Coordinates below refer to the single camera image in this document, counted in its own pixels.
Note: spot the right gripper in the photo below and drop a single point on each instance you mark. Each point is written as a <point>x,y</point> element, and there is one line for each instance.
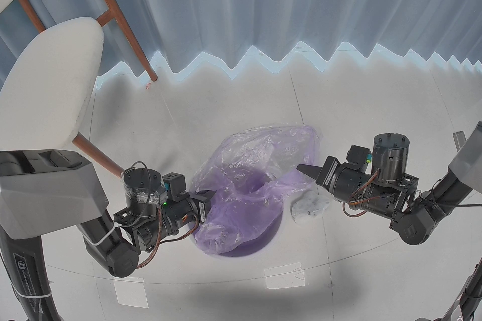
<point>342,184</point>

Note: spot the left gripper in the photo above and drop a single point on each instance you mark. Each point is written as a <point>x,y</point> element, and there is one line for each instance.
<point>190,208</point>

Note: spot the white plastic wrapper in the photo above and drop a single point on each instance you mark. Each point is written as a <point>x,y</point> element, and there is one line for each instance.
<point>308,208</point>

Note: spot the purple plastic bag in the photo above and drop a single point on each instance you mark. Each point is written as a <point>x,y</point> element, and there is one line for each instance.
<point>256,161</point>

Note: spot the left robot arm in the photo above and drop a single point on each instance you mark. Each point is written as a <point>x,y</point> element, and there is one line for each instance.
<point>49,195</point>

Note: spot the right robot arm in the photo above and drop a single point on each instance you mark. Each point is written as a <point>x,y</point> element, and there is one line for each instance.
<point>391,157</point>

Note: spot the white cushioned wooden chair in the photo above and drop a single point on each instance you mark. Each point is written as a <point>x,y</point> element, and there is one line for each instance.
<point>56,67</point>

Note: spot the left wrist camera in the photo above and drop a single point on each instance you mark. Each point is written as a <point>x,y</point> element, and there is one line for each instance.
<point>176,184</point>

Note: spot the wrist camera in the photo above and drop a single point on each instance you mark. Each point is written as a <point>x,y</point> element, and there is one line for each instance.
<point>357,156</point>
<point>176,184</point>

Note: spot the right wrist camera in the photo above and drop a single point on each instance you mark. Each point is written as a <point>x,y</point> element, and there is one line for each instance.
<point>357,156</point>

